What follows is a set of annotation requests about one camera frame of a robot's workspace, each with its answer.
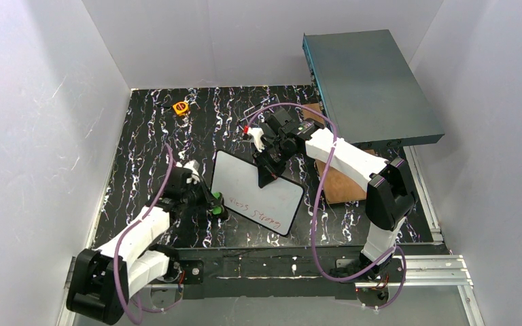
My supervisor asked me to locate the green bone-shaped eraser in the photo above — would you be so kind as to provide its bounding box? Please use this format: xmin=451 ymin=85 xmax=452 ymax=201
xmin=210 ymin=192 xmax=225 ymax=217

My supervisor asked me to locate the small white whiteboard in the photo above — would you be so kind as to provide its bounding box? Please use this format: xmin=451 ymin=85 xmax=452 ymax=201
xmin=211 ymin=150 xmax=305 ymax=236

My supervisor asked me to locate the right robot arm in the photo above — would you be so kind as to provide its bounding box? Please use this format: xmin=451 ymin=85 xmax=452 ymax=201
xmin=243 ymin=103 xmax=419 ymax=282

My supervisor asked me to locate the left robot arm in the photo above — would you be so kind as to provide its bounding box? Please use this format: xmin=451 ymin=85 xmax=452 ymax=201
xmin=66 ymin=160 xmax=220 ymax=325

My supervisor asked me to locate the brown wooden board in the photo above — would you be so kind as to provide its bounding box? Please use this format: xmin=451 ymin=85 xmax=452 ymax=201
xmin=302 ymin=103 xmax=366 ymax=204

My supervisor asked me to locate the orange tape measure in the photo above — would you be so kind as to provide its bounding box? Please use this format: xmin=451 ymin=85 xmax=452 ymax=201
xmin=172 ymin=101 xmax=190 ymax=116

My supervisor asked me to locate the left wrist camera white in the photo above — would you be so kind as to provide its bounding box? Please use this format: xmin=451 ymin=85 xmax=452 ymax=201
xmin=182 ymin=160 xmax=201 ymax=184

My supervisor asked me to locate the metal wire whiteboard stand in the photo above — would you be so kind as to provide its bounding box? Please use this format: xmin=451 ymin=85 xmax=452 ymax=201
xmin=238 ymin=95 xmax=278 ymax=124

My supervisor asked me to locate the grey metal network switch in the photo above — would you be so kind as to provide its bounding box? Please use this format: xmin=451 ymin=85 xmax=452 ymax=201
xmin=302 ymin=29 xmax=445 ymax=150

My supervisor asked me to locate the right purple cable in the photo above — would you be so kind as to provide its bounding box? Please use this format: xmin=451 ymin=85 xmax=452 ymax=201
xmin=245 ymin=102 xmax=407 ymax=311

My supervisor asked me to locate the aluminium frame rail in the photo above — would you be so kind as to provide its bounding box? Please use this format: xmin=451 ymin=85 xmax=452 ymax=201
xmin=56 ymin=148 xmax=485 ymax=326

